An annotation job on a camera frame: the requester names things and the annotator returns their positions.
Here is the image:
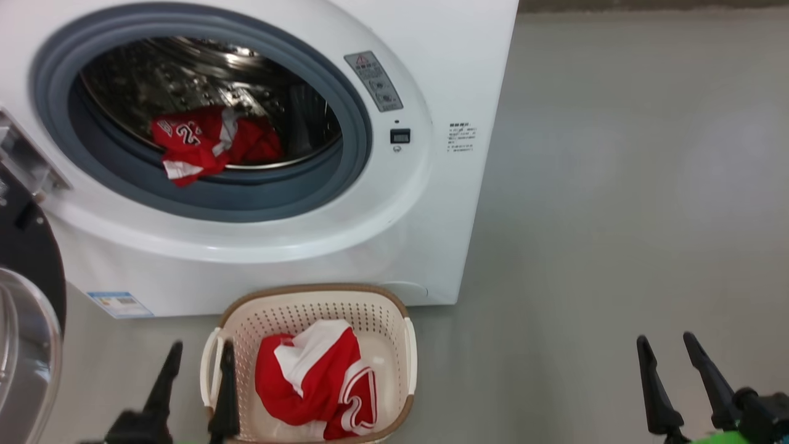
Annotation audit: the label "blue energy label sticker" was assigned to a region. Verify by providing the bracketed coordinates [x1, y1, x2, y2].
[86, 291, 155, 319]

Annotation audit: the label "round white drain filter cover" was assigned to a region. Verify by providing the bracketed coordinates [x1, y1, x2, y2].
[388, 281, 429, 303]

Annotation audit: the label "red shorts with white stripes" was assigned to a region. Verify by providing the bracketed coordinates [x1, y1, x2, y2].
[255, 319, 378, 440]

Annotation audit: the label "cream laundry basket brown rim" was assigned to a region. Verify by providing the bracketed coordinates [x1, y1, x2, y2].
[200, 284, 418, 444]

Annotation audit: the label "grey warning sticker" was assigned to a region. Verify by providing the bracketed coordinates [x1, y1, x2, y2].
[344, 51, 404, 113]

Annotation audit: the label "red jersey with white number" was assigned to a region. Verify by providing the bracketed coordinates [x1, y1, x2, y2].
[151, 106, 285, 187]

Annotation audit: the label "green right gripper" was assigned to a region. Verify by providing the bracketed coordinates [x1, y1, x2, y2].
[636, 331, 746, 444]

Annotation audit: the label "white front-load washing machine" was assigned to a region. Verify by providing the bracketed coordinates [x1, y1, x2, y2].
[0, 0, 520, 318]

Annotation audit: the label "round black glass washer door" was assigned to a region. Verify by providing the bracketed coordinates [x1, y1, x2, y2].
[0, 163, 67, 444]

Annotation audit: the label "metal door hinge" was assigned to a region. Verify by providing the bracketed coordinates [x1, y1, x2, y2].
[0, 111, 72, 198]

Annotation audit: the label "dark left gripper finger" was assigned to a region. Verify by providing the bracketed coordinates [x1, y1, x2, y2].
[208, 339, 241, 444]
[144, 340, 184, 427]

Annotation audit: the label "stainless steel washer drum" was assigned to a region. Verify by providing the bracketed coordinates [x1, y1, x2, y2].
[79, 36, 343, 170]

